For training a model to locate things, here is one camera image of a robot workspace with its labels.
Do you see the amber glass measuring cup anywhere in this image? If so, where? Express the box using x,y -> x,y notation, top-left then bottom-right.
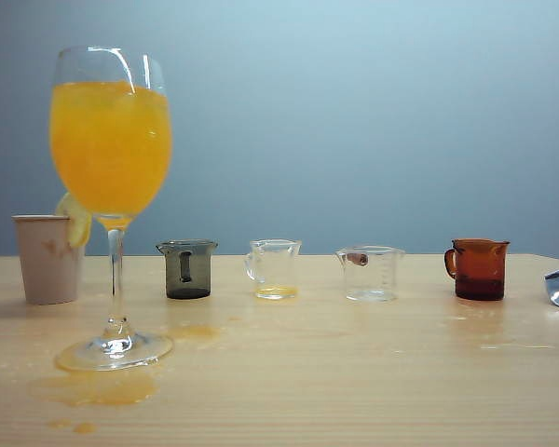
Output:
443,237 -> 511,301

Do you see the clear cup with orange residue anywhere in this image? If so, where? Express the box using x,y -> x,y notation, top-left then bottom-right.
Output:
243,238 -> 303,301

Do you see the smoky grey measuring cup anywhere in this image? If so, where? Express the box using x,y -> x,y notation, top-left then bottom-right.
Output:
156,239 -> 219,300

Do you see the clear graduated measuring cup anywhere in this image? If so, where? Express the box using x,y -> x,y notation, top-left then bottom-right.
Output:
334,245 -> 406,303

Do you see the beige paper cup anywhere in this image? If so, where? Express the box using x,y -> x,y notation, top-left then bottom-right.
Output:
11,213 -> 88,306

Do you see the small orange juice puddle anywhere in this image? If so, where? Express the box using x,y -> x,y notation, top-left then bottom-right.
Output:
167,323 -> 225,345

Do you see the wine glass with orange drink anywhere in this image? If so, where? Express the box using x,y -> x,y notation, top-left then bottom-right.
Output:
49,45 -> 174,373

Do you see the yellow lemon slice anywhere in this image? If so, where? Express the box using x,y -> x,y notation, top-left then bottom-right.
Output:
55,192 -> 93,248

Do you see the large orange juice puddle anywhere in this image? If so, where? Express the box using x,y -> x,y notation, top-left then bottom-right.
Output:
27,368 -> 160,407

